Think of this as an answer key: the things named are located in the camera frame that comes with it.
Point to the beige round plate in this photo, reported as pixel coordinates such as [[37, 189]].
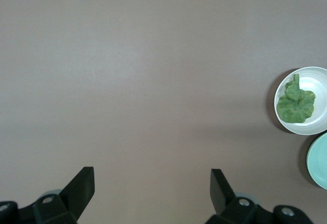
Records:
[[318, 86]]

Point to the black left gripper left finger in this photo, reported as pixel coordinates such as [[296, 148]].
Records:
[[76, 193]]

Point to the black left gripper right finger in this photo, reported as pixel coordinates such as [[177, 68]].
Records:
[[221, 196]]

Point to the green lettuce leaf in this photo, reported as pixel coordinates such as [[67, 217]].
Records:
[[293, 106]]

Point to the pale green round plate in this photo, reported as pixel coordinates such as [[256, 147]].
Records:
[[319, 160]]

